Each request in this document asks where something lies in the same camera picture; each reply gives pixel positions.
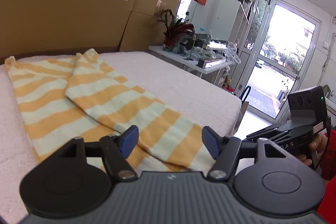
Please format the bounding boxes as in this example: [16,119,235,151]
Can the person's right hand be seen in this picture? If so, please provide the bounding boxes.
[297,133,328,167]

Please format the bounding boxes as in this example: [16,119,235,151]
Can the glass door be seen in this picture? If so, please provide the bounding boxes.
[236,0,322,119]

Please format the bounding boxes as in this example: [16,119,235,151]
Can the red leaf potted plant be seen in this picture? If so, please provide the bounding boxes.
[157,9,195,50]

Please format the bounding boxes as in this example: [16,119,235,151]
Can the black bar machine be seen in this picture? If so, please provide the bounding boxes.
[198,56,233,69]

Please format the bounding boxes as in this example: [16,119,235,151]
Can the orange white striped shirt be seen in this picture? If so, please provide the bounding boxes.
[5,49,219,174]

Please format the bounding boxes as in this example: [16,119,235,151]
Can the grey metal machine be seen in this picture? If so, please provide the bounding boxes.
[172,35,196,53]

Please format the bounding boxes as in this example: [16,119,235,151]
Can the person's red jacket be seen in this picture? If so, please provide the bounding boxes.
[316,181,336,224]

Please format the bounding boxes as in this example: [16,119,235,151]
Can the bright window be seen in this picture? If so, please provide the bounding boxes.
[177,0,197,21]

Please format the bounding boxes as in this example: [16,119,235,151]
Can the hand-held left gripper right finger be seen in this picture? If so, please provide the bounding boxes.
[202,126,289,181]

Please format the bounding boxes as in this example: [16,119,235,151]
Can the white cabinet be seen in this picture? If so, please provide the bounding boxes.
[205,0,252,56]

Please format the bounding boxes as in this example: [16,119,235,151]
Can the paper bag black handles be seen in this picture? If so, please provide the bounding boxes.
[237,86,252,133]

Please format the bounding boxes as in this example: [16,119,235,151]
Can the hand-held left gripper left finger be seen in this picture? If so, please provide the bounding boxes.
[56,125,139,182]

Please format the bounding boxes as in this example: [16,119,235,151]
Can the large cardboard box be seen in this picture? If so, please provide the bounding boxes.
[0,0,154,56]

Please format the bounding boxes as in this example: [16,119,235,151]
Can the white table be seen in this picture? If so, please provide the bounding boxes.
[148,44,234,77]

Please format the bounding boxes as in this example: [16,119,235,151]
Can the person's right forearm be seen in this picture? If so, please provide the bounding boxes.
[318,130,336,181]

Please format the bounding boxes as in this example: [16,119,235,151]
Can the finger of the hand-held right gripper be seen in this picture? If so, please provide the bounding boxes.
[245,121,292,142]

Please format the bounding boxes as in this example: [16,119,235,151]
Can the clear plastic hangers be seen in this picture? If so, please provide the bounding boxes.
[225,42,240,65]

